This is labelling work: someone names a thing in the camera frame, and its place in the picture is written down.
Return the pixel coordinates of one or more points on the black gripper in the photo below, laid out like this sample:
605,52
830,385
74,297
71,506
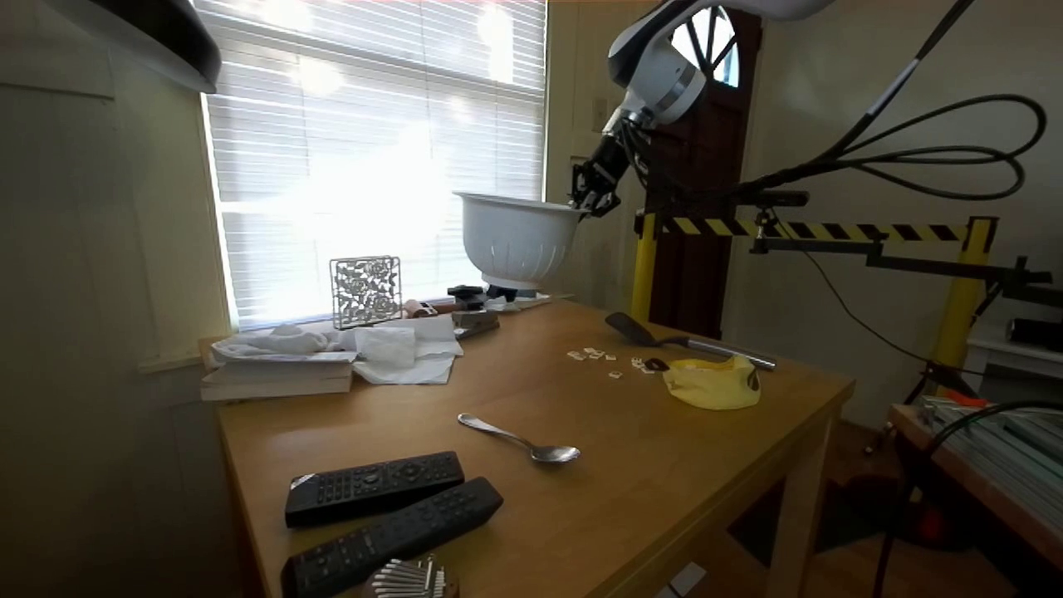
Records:
605,168

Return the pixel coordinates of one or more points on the white plastic colander bowl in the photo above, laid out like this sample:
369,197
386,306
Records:
516,244

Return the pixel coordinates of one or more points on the silver metal spoon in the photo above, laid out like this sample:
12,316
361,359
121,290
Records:
532,450

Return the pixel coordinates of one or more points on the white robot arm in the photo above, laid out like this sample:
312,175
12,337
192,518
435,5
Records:
658,83

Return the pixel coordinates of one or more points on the dark wooden door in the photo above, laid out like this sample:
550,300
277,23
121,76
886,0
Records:
695,159

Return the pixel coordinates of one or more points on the dark small items on sill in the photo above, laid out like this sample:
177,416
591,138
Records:
472,306

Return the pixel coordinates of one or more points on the crumpled white paper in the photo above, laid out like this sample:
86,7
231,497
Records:
408,352

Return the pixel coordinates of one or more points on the white patterned cube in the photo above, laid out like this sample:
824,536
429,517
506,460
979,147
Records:
368,290

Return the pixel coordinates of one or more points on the white window blinds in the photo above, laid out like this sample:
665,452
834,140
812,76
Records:
358,128

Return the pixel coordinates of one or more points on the yellow black striped barrier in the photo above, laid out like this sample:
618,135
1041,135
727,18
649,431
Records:
976,280

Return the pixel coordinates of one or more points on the stack of white books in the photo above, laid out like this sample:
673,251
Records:
273,367

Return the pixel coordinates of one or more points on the black remote control upper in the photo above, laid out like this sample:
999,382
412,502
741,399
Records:
369,489

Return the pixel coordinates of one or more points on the black remote control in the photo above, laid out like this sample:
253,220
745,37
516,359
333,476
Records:
369,489
408,533

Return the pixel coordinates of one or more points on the silver foil cup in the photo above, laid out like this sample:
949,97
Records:
412,580

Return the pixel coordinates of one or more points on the black remote control lower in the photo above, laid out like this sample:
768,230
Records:
408,533

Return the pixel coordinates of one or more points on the black handled utensil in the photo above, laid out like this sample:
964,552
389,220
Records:
639,332

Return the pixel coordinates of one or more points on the black camera on stand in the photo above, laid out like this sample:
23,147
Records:
777,211

